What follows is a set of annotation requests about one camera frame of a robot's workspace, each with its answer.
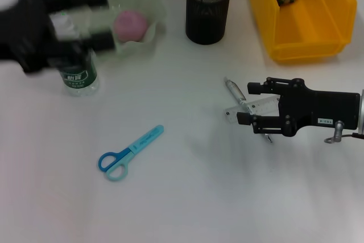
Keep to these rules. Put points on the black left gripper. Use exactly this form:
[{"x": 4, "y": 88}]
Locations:
[{"x": 25, "y": 35}]

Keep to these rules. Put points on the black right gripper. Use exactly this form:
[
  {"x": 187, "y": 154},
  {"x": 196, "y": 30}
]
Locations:
[{"x": 324, "y": 109}]

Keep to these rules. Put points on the pink peach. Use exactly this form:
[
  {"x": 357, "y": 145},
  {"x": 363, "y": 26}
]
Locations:
[{"x": 130, "y": 26}]

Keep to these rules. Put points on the clear bottle with green label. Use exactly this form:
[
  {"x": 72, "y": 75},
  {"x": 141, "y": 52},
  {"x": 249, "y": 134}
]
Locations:
[{"x": 79, "y": 80}]

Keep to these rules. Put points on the blue and teal scissors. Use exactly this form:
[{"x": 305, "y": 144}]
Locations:
[{"x": 133, "y": 147}]

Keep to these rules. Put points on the transparent plastic ruler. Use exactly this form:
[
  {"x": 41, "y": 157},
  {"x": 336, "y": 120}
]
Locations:
[{"x": 264, "y": 106}]

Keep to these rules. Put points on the silver pen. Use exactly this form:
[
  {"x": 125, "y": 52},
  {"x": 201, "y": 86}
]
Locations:
[{"x": 234, "y": 89}]

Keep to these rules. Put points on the black mesh pen holder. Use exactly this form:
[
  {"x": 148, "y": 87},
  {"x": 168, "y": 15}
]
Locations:
[{"x": 207, "y": 12}]

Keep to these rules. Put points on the yellow plastic bin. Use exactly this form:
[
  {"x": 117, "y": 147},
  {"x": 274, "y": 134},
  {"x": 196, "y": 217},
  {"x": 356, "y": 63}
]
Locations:
[{"x": 312, "y": 32}]

